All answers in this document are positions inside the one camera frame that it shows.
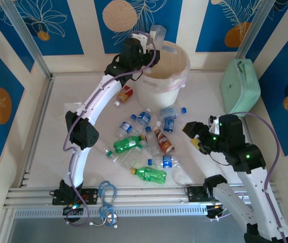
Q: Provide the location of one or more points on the water bottle white cap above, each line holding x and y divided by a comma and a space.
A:
169, 125
143, 117

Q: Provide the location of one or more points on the bluish clear plastic bottle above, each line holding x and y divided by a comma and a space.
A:
161, 34

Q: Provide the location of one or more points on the crushed water bottle blue cap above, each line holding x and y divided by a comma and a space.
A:
169, 112

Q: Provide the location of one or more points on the brown chocolate drink bottle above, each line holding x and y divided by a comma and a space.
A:
163, 143

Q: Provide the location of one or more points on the red label juice bottle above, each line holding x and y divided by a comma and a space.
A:
125, 95

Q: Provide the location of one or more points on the clear bottle blue cap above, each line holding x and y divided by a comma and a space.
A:
150, 141

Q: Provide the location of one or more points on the clear bottle green cap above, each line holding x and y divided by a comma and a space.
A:
109, 153

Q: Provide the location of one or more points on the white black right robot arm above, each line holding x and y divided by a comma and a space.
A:
265, 197

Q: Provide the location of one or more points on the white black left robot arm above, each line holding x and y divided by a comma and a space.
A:
78, 167

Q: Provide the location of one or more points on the white plastic bin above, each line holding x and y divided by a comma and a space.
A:
159, 96

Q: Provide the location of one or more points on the mint green zip case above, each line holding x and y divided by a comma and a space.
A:
242, 86

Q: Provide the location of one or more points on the clear plastic packet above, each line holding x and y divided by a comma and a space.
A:
71, 105

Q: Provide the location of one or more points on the grey metal panel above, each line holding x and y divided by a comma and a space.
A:
159, 233

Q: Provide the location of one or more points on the blue stethoscope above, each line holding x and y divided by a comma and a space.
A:
111, 219

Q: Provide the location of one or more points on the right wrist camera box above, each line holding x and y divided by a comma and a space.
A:
217, 125

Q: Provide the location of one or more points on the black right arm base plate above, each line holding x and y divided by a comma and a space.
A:
194, 195

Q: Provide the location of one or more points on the long aluminium base rail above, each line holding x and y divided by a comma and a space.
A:
146, 196

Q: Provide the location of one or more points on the aluminium table side rail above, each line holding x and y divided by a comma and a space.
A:
42, 111

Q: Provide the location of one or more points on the aluminium frame post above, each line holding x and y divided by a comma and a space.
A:
24, 33
255, 27

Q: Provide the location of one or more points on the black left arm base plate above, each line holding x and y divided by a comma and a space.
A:
91, 196

